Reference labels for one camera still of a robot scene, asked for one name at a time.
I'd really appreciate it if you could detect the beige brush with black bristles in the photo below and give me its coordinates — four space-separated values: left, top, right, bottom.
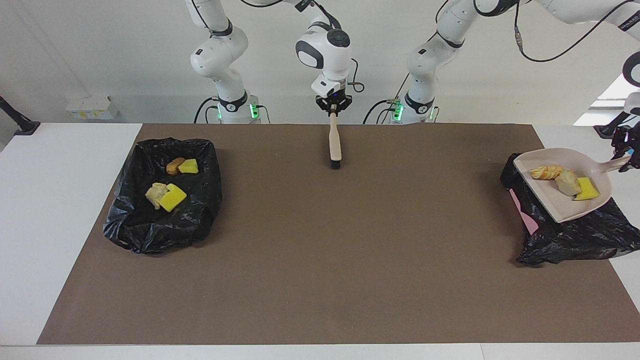
328 112 343 170

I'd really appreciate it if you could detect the yellow sponge wedge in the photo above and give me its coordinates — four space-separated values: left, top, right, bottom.
573 177 601 202

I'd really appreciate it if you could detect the pale beige sponge chunk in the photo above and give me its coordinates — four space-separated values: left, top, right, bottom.
555 170 583 197
145 182 169 210

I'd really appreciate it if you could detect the orange striped bread roll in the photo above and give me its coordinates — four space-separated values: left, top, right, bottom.
529 165 564 181

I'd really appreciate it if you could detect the beige plastic dustpan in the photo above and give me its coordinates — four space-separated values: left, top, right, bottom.
513 147 632 224

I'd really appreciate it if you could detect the black bag over pink bin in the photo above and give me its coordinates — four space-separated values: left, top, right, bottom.
500 151 640 266

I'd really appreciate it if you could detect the pink plastic bin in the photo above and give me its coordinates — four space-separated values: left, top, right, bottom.
508 189 540 236

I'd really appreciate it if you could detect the black trash bag bin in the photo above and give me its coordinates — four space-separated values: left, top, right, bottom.
101 137 223 255

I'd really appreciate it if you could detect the brown table mat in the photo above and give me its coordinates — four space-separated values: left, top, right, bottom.
36 123 640 346

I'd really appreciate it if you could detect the black base power cable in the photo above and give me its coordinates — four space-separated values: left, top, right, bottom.
194 96 221 124
363 75 412 125

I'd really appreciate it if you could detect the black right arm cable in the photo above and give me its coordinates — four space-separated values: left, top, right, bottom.
240 0 366 94

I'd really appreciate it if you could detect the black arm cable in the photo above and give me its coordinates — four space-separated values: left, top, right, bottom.
240 0 366 94
435 0 636 64

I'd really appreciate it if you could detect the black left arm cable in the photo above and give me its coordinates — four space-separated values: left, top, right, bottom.
435 0 636 64

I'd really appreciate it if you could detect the white wall socket box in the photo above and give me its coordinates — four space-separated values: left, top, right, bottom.
65 95 121 121

